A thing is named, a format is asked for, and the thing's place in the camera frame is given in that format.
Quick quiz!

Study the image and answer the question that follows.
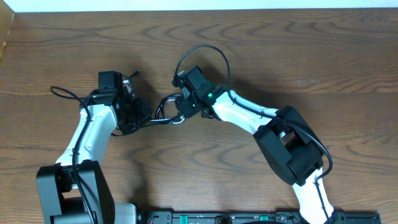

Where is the white usb cable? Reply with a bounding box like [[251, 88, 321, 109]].
[[123, 79, 186, 124]]

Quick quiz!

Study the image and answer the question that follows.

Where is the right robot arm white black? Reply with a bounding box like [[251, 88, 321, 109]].
[[181, 87, 334, 223]]

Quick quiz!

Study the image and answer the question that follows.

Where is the black usb cable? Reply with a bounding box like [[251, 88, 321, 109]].
[[110, 70, 187, 137]]

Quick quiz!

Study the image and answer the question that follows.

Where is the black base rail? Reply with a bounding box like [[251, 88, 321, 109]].
[[136, 211, 382, 224]]

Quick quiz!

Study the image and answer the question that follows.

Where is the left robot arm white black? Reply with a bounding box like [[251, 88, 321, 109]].
[[36, 93, 150, 223]]

